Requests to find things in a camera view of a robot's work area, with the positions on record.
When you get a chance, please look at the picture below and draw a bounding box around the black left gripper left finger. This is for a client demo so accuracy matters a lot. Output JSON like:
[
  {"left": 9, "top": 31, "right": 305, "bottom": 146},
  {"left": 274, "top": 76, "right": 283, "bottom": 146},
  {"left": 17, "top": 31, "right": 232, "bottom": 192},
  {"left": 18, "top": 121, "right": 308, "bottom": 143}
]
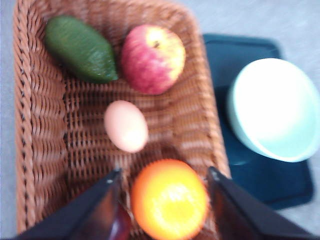
[{"left": 15, "top": 168, "right": 123, "bottom": 240}]

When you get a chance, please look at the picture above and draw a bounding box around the dark purple fruit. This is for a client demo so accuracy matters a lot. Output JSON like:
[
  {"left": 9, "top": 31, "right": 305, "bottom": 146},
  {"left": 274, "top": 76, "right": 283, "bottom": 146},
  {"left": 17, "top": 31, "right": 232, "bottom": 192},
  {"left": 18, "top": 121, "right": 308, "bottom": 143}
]
[{"left": 108, "top": 203, "right": 133, "bottom": 240}]

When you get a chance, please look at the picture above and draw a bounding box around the dark blue rectangular tray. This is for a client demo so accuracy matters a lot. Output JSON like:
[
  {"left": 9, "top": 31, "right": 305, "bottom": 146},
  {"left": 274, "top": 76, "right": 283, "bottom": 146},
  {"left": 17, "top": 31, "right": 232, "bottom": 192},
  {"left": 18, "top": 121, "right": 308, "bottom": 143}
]
[{"left": 202, "top": 34, "right": 315, "bottom": 207}]

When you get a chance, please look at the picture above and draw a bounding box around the orange fruit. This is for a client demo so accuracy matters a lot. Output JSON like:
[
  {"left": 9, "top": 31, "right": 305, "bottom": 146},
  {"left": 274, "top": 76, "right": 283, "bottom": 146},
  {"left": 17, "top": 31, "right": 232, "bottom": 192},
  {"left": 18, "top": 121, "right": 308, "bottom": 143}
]
[{"left": 131, "top": 159, "right": 210, "bottom": 240}]

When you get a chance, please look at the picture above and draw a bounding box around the red yellow apple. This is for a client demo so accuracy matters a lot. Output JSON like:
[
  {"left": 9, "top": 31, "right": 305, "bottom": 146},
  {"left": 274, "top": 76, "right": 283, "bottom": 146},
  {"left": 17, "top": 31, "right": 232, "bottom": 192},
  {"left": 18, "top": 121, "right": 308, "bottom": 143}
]
[{"left": 121, "top": 23, "right": 186, "bottom": 96}]

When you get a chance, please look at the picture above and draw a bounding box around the light green ribbed bowl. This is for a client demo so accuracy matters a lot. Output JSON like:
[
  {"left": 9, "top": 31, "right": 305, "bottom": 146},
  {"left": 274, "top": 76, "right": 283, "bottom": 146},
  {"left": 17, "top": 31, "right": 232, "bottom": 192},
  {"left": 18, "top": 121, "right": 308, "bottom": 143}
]
[{"left": 227, "top": 58, "right": 320, "bottom": 163}]

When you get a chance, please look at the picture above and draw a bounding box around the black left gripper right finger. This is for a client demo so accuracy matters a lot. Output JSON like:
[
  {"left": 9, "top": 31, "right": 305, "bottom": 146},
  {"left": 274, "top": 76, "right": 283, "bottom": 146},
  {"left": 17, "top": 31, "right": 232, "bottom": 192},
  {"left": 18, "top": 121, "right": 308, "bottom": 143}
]
[{"left": 208, "top": 166, "right": 319, "bottom": 240}]

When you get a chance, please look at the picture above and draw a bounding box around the pale brown egg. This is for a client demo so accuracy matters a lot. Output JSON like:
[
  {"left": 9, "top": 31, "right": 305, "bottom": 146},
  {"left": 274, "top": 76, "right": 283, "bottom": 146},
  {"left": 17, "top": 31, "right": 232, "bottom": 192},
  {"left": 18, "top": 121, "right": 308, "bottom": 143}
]
[{"left": 104, "top": 100, "right": 149, "bottom": 153}]

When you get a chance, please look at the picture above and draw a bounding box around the green avocado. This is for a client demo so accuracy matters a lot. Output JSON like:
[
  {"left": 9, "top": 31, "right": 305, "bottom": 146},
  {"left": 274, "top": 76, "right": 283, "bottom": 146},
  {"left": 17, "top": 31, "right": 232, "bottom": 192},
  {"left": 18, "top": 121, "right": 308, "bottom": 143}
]
[{"left": 44, "top": 16, "right": 119, "bottom": 84}]

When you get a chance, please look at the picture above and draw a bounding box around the brown wicker basket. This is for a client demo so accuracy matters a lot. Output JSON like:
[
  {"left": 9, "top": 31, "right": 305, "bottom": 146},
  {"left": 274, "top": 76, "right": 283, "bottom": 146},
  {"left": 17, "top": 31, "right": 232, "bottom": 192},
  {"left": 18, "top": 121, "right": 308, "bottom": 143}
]
[{"left": 13, "top": 0, "right": 231, "bottom": 240}]

